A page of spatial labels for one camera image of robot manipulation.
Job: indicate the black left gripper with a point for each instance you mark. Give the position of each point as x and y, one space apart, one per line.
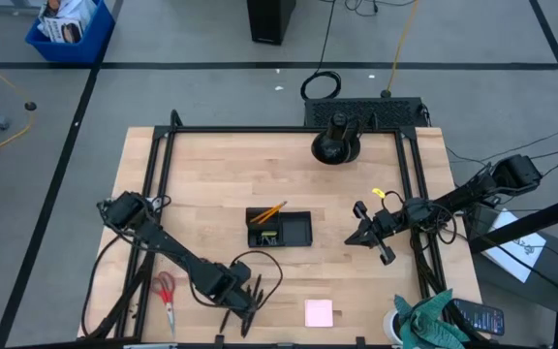
228 286

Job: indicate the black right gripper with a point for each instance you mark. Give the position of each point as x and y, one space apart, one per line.
385 223

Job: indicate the black pen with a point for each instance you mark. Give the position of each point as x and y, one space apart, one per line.
261 295
258 281
225 322
249 290

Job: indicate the black mesh desk organizer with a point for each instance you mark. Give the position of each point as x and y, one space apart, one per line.
296 230

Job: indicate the pink sticky note pad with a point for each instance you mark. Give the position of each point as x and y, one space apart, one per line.
319 312

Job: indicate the black binder clip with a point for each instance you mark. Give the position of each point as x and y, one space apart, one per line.
268 240

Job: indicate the orange pencil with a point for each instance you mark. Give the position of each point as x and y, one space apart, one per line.
276 210
264 214

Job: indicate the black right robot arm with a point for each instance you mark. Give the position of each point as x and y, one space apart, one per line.
463 194

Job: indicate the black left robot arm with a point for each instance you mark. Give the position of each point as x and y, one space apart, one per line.
163 240

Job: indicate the white cup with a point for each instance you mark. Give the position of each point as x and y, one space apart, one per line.
390 327

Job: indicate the black desk lamp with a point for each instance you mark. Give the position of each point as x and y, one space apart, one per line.
330 148

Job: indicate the teal green cloth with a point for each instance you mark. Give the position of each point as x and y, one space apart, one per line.
429 320

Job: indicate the black vented equipment box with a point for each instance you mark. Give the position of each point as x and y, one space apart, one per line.
395 112

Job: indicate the black smartphone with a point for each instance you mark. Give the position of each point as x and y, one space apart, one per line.
480 317

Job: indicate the white paper sheet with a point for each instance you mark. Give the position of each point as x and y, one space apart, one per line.
526 247

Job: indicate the black metal beam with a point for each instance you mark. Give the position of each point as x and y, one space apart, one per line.
526 223

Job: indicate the black computer tower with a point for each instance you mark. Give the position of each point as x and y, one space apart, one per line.
271 22

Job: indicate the blue plastic bin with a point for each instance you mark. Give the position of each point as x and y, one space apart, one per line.
90 43

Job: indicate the magazines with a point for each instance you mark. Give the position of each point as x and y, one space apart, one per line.
63 22

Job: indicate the black metal table frame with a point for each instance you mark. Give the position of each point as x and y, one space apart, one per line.
284 129

